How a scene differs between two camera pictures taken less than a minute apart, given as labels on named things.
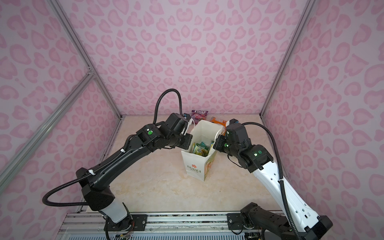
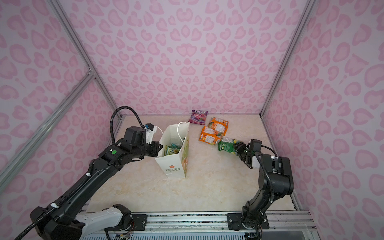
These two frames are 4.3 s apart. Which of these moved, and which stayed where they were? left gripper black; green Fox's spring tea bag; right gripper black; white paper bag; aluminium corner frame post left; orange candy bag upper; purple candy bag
Moved: right gripper black; white paper bag; green Fox's spring tea bag; left gripper black
Stayed: purple candy bag; orange candy bag upper; aluminium corner frame post left
